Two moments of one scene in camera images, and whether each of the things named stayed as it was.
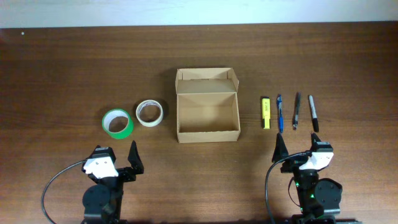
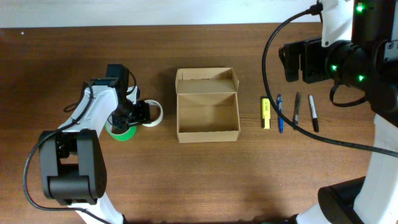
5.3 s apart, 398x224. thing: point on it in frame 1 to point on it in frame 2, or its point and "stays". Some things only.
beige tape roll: x=148 y=102 stays
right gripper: x=292 y=167 to x=311 y=61
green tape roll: x=118 y=124 stays
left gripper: x=123 y=174 to x=142 y=112
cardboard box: x=208 y=106 stays
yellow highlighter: x=266 y=112 stays
